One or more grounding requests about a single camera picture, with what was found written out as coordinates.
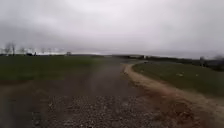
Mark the gravel dirt track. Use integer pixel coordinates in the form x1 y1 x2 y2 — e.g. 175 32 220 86
0 59 224 128

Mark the green grass field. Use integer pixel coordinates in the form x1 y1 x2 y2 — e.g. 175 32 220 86
0 54 114 82
132 60 224 98

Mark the dark distant hedge line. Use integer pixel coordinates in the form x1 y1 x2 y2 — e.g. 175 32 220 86
113 54 224 72

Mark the row of bare trees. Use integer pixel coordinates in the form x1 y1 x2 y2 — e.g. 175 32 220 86
0 41 73 57

